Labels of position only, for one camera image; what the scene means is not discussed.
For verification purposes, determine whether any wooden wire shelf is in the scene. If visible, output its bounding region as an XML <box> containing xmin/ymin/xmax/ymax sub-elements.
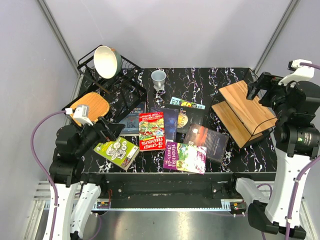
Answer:
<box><xmin>211</xmin><ymin>69</ymin><xmax>277</xmax><ymax>149</ymax></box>

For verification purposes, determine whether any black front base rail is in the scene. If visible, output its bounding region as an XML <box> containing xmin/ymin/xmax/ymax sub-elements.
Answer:
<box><xmin>85</xmin><ymin>172</ymin><xmax>276</xmax><ymax>211</ymax></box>

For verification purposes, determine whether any grey mug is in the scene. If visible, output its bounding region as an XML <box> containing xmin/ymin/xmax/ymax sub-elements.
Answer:
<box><xmin>151</xmin><ymin>70</ymin><xmax>167</xmax><ymax>91</ymax></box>

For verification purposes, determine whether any white green bowl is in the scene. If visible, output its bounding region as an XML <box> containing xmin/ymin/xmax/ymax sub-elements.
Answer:
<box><xmin>93</xmin><ymin>45</ymin><xmax>122</xmax><ymax>79</ymax></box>

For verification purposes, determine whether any purple 117-storey treehouse book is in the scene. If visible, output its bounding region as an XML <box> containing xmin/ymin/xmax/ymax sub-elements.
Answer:
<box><xmin>163</xmin><ymin>142</ymin><xmax>207</xmax><ymax>175</ymax></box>

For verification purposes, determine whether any black wire dish rack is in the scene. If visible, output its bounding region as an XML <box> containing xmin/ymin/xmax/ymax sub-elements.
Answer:
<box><xmin>66</xmin><ymin>44</ymin><xmax>147</xmax><ymax>123</ymax></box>

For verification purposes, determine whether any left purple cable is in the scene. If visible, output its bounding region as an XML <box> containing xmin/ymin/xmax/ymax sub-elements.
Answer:
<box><xmin>30</xmin><ymin>110</ymin><xmax>68</xmax><ymax>240</ymax></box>

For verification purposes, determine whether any woven orange mat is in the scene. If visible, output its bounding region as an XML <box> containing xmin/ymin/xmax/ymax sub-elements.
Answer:
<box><xmin>69</xmin><ymin>92</ymin><xmax>110</xmax><ymax>124</ymax></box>

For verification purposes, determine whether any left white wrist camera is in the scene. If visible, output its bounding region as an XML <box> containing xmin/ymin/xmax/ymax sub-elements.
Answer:
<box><xmin>64</xmin><ymin>104</ymin><xmax>94</xmax><ymax>127</ymax></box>

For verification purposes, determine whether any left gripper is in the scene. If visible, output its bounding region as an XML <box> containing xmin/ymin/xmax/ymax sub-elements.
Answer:
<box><xmin>75</xmin><ymin>115</ymin><xmax>126</xmax><ymax>156</ymax></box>

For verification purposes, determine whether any blue 1984 book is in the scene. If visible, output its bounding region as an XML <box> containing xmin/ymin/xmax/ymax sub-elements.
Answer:
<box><xmin>119</xmin><ymin>102</ymin><xmax>146</xmax><ymax>136</ymax></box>

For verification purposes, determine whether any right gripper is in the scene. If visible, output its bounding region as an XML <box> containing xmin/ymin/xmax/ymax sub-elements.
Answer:
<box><xmin>246</xmin><ymin>70</ymin><xmax>295</xmax><ymax>119</ymax></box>

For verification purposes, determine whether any dark blue galaxy book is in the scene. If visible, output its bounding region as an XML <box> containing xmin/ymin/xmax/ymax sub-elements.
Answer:
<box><xmin>150</xmin><ymin>107</ymin><xmax>179</xmax><ymax>142</ymax></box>

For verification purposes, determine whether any lime green cartoon book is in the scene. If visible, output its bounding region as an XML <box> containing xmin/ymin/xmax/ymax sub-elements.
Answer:
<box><xmin>93</xmin><ymin>137</ymin><xmax>140</xmax><ymax>171</ymax></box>

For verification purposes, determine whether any red 13-storey treehouse book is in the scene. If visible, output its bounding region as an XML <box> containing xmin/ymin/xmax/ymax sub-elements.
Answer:
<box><xmin>138</xmin><ymin>111</ymin><xmax>166</xmax><ymax>152</ymax></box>

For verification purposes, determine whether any black moon and sixpence book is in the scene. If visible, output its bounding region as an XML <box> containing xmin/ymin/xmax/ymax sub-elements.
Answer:
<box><xmin>165</xmin><ymin>104</ymin><xmax>205</xmax><ymax>134</ymax></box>

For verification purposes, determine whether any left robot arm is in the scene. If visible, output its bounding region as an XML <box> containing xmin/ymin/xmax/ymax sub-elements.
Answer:
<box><xmin>43</xmin><ymin>117</ymin><xmax>125</xmax><ymax>240</ymax></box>

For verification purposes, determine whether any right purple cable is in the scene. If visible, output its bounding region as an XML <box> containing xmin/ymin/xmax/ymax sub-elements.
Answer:
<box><xmin>259</xmin><ymin>62</ymin><xmax>320</xmax><ymax>240</ymax></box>

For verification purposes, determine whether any purple cable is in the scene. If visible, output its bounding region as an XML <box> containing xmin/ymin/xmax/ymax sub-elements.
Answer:
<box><xmin>259</xmin><ymin>62</ymin><xmax>320</xmax><ymax>240</ymax></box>
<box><xmin>30</xmin><ymin>110</ymin><xmax>68</xmax><ymax>240</ymax></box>

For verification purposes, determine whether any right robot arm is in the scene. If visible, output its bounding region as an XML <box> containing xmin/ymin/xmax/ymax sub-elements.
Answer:
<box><xmin>227</xmin><ymin>72</ymin><xmax>320</xmax><ymax>240</ymax></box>

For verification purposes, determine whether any light blue treehouse book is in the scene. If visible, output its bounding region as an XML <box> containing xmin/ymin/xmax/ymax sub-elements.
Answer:
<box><xmin>170</xmin><ymin>97</ymin><xmax>206</xmax><ymax>110</ymax></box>

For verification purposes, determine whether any dark tale of cities book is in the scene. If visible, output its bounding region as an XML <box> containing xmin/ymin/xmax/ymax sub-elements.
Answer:
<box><xmin>183</xmin><ymin>123</ymin><xmax>229</xmax><ymax>164</ymax></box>

